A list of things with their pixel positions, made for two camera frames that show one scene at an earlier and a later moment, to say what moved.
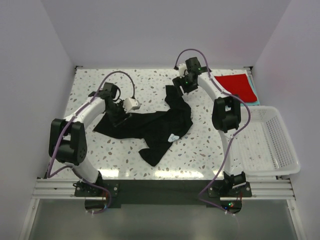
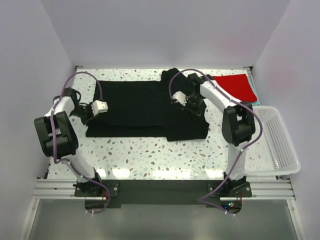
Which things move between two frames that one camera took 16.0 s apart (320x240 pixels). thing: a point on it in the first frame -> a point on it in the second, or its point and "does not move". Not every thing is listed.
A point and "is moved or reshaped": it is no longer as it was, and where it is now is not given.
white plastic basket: (265, 146) does not move
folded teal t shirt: (253, 103) does not move
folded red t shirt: (237, 84) does not move
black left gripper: (122, 118) -> (84, 121)
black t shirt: (162, 128) is moved or reshaped
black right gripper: (178, 81) -> (197, 112)
